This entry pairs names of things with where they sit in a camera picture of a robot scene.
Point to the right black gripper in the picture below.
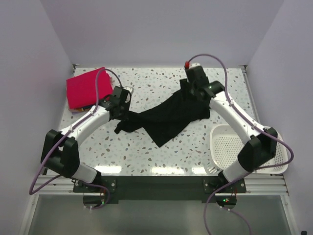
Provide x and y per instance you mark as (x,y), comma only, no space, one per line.
(185,85)

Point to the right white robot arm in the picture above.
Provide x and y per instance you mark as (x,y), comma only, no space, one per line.
(259,142)

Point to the folded pink t shirt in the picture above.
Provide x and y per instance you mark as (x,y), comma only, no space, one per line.
(81,90)

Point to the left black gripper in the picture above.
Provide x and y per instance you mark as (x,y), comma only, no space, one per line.
(127,104)

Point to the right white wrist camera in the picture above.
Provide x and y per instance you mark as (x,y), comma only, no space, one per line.
(193,65)

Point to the folded orange t shirt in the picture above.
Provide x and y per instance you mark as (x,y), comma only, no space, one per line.
(80,110)

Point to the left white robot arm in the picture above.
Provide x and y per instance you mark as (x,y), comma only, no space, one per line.
(61,148)

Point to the black t shirt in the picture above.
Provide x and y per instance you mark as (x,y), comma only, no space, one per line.
(166,120)

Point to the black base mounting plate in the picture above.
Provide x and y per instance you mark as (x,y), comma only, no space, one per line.
(156,188)

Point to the white perforated plastic basket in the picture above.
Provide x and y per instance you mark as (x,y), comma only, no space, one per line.
(226,145)

